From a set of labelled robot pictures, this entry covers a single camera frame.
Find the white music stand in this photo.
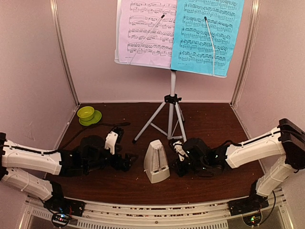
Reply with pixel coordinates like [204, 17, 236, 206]
[113, 0, 241, 144]

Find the white metronome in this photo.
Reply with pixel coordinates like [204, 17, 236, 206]
[143, 140, 170, 184]

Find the purple sheet music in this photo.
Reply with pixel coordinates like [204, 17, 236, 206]
[114, 0, 177, 69]

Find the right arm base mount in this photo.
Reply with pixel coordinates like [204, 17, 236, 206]
[228, 189, 269, 227]

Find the left aluminium corner post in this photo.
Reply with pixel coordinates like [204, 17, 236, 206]
[50, 0, 80, 106]

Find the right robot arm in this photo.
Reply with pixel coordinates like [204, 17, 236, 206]
[170, 118, 305, 211]

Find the aluminium corner post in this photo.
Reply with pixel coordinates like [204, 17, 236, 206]
[50, 0, 80, 106]
[231, 0, 261, 110]

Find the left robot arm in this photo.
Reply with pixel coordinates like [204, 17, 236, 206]
[0, 129, 138, 212]

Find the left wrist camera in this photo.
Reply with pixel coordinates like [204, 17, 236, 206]
[104, 126, 124, 155]

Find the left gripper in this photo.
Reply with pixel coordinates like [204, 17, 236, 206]
[84, 146, 138, 173]

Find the green saucer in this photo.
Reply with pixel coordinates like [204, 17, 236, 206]
[79, 110, 102, 126]

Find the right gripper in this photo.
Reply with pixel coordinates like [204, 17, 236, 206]
[167, 158, 207, 178]

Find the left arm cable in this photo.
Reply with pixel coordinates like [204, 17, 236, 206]
[0, 122, 131, 156]

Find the right aluminium corner post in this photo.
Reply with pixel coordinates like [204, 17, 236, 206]
[231, 0, 261, 110]

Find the blue sheet music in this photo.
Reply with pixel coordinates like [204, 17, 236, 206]
[171, 0, 244, 78]

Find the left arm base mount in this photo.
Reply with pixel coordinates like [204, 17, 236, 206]
[41, 181, 85, 229]

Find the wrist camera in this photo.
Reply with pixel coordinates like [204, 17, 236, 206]
[104, 126, 124, 155]
[169, 139, 189, 162]

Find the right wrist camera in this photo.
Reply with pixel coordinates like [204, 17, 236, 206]
[169, 139, 189, 162]

